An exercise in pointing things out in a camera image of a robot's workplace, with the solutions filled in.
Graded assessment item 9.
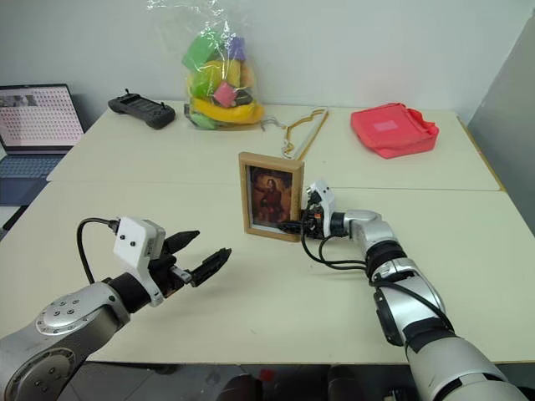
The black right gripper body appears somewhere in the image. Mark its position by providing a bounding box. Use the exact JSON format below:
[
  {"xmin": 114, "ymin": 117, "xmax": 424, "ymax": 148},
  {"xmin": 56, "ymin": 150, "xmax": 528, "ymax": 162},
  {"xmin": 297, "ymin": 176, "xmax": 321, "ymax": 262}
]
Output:
[{"xmin": 298, "ymin": 203, "xmax": 326, "ymax": 241}]

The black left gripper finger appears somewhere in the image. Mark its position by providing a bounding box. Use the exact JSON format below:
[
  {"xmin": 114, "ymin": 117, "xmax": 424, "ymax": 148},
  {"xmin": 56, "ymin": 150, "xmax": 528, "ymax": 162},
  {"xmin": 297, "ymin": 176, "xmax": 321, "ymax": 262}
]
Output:
[
  {"xmin": 165, "ymin": 228, "xmax": 201, "ymax": 255},
  {"xmin": 190, "ymin": 247, "xmax": 233, "ymax": 288}
]

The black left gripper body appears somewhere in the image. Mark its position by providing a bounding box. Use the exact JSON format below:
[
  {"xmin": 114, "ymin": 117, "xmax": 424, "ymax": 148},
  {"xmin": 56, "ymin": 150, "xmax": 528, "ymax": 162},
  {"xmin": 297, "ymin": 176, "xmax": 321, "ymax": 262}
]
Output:
[{"xmin": 148, "ymin": 246, "xmax": 196, "ymax": 299}]

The wooden picture frame with portrait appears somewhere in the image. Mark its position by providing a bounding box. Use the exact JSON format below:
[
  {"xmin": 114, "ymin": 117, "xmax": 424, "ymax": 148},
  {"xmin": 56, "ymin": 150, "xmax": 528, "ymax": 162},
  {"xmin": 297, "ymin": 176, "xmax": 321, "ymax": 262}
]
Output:
[{"xmin": 237, "ymin": 151, "xmax": 307, "ymax": 243}]

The grey upright panel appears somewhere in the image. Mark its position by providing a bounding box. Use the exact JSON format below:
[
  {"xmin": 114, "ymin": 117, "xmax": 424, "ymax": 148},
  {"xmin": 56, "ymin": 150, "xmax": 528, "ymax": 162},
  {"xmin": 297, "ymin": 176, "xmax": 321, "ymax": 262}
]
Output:
[{"xmin": 466, "ymin": 16, "xmax": 535, "ymax": 194}]

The wooden clothes hanger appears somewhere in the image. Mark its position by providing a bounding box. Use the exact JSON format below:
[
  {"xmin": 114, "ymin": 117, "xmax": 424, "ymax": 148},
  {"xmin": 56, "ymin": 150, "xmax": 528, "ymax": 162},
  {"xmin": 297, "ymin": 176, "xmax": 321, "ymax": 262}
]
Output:
[{"xmin": 260, "ymin": 108, "xmax": 331, "ymax": 161}]

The red fabric bag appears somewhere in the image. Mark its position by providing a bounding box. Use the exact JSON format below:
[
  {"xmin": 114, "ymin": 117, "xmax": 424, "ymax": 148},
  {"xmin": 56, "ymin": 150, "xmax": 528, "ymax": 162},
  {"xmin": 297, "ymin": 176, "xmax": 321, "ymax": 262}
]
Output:
[{"xmin": 349, "ymin": 102, "xmax": 441, "ymax": 160}]

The yellow toy banana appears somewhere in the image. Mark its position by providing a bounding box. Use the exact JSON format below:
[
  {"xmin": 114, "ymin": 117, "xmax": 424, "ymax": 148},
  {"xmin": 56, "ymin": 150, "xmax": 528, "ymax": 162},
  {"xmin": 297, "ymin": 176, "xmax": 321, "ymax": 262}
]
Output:
[{"xmin": 190, "ymin": 97, "xmax": 266, "ymax": 124}]

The black handheld remote controller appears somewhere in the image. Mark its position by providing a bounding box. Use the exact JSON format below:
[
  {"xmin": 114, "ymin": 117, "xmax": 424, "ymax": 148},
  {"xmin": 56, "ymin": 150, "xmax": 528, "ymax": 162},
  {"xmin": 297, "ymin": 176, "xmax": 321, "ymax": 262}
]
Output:
[{"xmin": 107, "ymin": 88, "xmax": 177, "ymax": 131}]

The pink toy block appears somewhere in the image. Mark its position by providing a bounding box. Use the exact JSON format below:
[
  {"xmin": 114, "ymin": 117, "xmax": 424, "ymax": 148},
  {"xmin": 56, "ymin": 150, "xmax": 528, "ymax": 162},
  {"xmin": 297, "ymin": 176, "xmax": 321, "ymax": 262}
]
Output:
[{"xmin": 212, "ymin": 81, "xmax": 239, "ymax": 108}]

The yellow toy corn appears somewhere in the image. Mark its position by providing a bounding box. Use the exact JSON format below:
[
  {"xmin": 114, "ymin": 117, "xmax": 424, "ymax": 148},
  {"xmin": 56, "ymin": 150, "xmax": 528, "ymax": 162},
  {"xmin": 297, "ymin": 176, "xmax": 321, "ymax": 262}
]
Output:
[{"xmin": 203, "ymin": 59, "xmax": 244, "ymax": 85}]

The clear plastic bag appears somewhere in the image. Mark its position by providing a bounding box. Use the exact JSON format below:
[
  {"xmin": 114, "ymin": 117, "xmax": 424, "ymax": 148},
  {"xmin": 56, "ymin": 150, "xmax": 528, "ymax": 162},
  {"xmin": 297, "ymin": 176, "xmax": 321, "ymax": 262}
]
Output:
[{"xmin": 145, "ymin": 0, "xmax": 267, "ymax": 133}]

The purple toy block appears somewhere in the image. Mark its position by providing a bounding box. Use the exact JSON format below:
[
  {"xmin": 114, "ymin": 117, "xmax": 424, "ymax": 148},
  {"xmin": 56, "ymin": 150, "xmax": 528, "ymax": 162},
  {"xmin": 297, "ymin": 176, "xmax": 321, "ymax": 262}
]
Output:
[{"xmin": 227, "ymin": 36, "xmax": 247, "ymax": 62}]

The green toy block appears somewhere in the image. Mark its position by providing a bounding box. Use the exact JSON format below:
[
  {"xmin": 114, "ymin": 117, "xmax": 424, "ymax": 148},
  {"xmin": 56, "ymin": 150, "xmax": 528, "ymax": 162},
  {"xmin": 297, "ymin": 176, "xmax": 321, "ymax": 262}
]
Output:
[{"xmin": 181, "ymin": 34, "xmax": 219, "ymax": 73}]

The open laptop computer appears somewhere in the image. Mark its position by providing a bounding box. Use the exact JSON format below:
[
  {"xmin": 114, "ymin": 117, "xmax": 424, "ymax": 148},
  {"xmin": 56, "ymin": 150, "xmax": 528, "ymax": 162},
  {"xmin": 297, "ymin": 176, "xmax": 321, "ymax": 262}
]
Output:
[{"xmin": 0, "ymin": 83, "xmax": 87, "ymax": 209}]

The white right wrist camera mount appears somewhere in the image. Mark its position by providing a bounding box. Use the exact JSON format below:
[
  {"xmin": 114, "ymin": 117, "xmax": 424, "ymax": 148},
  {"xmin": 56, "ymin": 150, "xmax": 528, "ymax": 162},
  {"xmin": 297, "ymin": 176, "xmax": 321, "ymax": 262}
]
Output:
[{"xmin": 307, "ymin": 180, "xmax": 338, "ymax": 241}]

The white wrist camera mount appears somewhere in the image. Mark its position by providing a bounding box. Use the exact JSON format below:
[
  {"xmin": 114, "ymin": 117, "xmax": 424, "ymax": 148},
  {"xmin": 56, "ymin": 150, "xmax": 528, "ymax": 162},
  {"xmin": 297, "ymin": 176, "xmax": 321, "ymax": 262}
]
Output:
[
  {"xmin": 307, "ymin": 180, "xmax": 338, "ymax": 241},
  {"xmin": 112, "ymin": 216, "xmax": 167, "ymax": 308}
]

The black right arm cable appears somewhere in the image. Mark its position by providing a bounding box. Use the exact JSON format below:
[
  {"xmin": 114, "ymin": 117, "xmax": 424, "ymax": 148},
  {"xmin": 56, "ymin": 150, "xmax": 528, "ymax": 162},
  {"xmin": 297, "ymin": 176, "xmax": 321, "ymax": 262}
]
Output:
[{"xmin": 300, "ymin": 190, "xmax": 455, "ymax": 331}]

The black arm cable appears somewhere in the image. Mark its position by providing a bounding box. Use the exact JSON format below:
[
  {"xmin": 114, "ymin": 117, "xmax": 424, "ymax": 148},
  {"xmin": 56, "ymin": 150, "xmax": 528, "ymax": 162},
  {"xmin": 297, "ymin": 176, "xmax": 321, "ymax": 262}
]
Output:
[
  {"xmin": 300, "ymin": 190, "xmax": 455, "ymax": 331},
  {"xmin": 76, "ymin": 217, "xmax": 122, "ymax": 285}
]

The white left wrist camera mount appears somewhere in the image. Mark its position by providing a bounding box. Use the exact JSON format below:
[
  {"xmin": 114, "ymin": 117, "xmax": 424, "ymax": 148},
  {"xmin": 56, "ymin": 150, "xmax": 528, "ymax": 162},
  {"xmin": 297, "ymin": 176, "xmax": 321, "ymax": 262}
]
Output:
[{"xmin": 112, "ymin": 216, "xmax": 167, "ymax": 308}]

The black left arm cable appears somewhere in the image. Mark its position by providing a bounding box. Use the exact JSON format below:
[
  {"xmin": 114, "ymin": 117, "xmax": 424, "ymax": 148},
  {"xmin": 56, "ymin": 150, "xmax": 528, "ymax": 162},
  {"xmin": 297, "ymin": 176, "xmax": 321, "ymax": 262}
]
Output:
[{"xmin": 76, "ymin": 217, "xmax": 122, "ymax": 285}]

